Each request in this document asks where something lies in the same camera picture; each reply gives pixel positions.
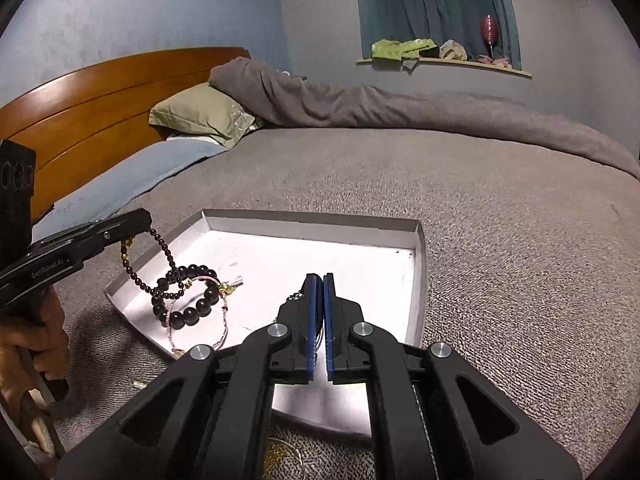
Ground beige crumpled cloth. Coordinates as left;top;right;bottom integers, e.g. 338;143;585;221
438;38;469;62

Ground silver chain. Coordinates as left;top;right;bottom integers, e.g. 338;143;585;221
283;287;321;361

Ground large dark bead bracelet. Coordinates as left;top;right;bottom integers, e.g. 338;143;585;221
150;263;222;330

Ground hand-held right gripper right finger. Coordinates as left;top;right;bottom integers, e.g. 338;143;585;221
322;272;583;480

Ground olive green pillow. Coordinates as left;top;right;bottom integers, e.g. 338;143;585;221
149;82;266;150

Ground green cloth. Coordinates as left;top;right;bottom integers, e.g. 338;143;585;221
370;37;439;71

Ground light blue pillow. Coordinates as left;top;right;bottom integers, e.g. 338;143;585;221
30;137;229;242

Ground wooden headboard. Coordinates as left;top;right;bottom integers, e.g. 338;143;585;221
0;47;252;211

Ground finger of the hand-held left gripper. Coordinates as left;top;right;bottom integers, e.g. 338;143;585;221
31;208;153;257
50;228;152;267

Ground shallow grey cardboard box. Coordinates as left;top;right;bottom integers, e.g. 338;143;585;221
104;208;427;439

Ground wooden window sill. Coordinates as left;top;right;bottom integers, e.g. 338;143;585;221
356;55;534;80

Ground person's left hand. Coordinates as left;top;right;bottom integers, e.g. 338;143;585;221
0;287;71;397

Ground gold chain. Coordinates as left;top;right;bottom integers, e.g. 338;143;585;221
264;436;302;472

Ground pink cord bracelet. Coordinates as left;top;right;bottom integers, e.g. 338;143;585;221
165;274;246;359

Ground blue curtain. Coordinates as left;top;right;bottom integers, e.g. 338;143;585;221
352;0;524;71

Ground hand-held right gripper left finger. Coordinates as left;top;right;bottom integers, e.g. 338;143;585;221
52;272;325;480

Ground grey duvet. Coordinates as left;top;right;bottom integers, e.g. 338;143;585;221
208;56;640;182

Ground small dark red bead strand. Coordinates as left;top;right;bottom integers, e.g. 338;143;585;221
119;227;189;307

